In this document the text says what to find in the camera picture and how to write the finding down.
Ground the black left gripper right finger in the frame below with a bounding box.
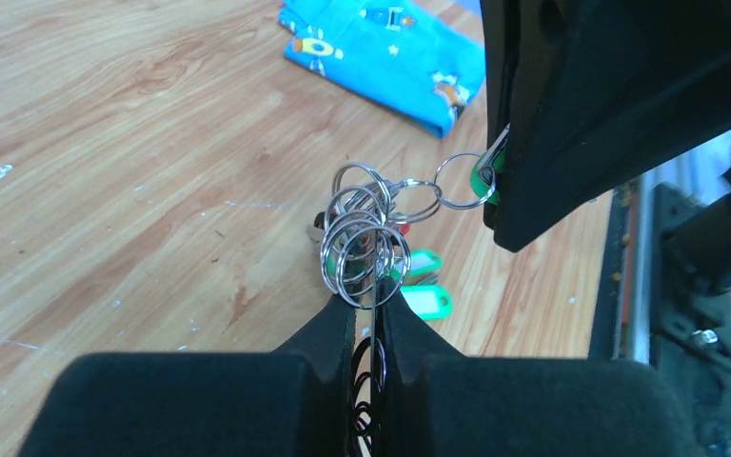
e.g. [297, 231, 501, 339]
[374, 278, 700, 456]

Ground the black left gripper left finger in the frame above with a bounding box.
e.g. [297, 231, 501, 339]
[19, 296, 355, 456]

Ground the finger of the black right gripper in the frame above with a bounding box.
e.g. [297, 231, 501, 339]
[481, 1, 731, 252]

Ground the green key tag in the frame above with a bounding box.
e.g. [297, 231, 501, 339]
[470, 125, 510, 205]

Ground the metal key organizer ring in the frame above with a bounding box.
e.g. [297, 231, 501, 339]
[306, 150, 499, 457]

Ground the blue patterned cloth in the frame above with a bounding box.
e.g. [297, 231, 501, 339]
[278, 0, 485, 139]

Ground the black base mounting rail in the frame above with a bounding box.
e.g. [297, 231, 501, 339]
[585, 126, 731, 457]

